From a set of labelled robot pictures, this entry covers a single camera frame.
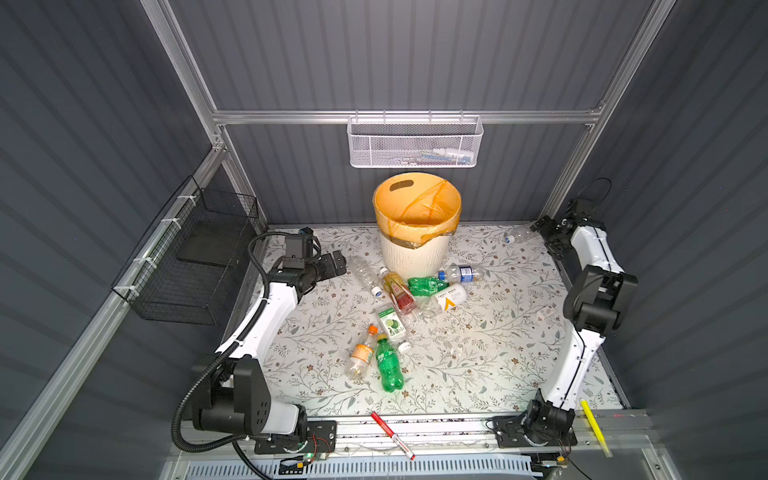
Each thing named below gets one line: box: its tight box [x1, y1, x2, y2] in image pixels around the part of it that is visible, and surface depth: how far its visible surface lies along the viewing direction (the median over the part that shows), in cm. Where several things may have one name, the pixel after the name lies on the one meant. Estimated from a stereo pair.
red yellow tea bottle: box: [380, 267, 417, 315], surface depth 96 cm
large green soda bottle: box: [376, 334, 404, 393], surface depth 83 cm
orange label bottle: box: [345, 324, 379, 380], surface depth 84 cm
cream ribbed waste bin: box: [379, 231, 452, 281], surface depth 94 cm
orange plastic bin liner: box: [373, 172, 462, 249], surface depth 97 cm
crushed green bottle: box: [407, 276, 450, 296], surface depth 101 cm
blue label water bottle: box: [438, 266, 481, 283], surface depth 104 cm
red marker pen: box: [370, 411, 416, 461], surface depth 74 cm
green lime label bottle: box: [377, 306, 408, 345], surface depth 91 cm
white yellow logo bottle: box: [419, 283, 468, 316], surface depth 96 cm
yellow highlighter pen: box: [580, 400, 613, 458], surface depth 76 cm
